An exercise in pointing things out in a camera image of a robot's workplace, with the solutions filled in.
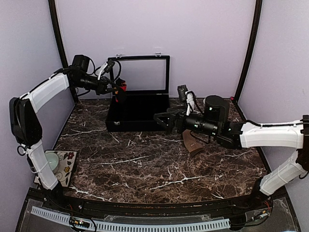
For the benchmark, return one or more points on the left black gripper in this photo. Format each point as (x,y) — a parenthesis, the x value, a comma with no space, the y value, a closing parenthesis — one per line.
(103,88)

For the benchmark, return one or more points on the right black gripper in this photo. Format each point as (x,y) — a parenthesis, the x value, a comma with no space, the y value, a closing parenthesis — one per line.
(179,115)

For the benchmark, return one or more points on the argyle red orange black sock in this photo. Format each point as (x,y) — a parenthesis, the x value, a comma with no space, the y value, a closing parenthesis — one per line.
(120,93)

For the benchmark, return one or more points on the tan brown sock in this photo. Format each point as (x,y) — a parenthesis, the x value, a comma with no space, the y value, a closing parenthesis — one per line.
(191,144)

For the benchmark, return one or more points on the black display case glass lid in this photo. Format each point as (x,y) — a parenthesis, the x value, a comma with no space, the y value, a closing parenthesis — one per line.
(147,94)

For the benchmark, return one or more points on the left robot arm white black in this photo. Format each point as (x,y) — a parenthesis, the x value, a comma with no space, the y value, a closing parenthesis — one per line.
(25,111)

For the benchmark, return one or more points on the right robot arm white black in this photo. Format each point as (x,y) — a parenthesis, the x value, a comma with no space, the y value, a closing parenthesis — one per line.
(213,122)

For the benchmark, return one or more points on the floral patterned mat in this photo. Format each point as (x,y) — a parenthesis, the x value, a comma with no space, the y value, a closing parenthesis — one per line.
(66,165)

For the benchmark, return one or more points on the pale green bowl on mat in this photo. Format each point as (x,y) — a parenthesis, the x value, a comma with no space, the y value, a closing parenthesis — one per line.
(53,161)

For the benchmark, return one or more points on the green circuit board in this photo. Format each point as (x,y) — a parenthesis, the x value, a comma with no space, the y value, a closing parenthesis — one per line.
(78,223)

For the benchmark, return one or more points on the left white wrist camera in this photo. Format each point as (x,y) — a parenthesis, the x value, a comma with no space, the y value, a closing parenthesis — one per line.
(105,68)

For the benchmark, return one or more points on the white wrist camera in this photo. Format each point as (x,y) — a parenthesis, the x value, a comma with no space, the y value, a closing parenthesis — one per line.
(187,98)
(105,68)

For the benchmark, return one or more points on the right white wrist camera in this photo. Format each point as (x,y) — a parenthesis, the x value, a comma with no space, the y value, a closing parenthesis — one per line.
(187,98)

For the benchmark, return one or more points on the left black frame post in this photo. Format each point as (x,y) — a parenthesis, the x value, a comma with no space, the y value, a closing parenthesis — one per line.
(58,36)

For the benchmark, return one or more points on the black frame post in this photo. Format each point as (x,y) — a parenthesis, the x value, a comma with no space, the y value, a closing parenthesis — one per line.
(58,36)
(250,49)

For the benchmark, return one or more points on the white slotted cable duct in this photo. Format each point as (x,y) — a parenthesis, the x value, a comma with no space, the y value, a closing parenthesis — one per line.
(135,224)

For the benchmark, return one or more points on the black front rail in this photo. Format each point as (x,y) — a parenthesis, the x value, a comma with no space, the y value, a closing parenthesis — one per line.
(98,209)

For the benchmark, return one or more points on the right black frame post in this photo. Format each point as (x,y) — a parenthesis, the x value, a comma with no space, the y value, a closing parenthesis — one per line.
(250,49)

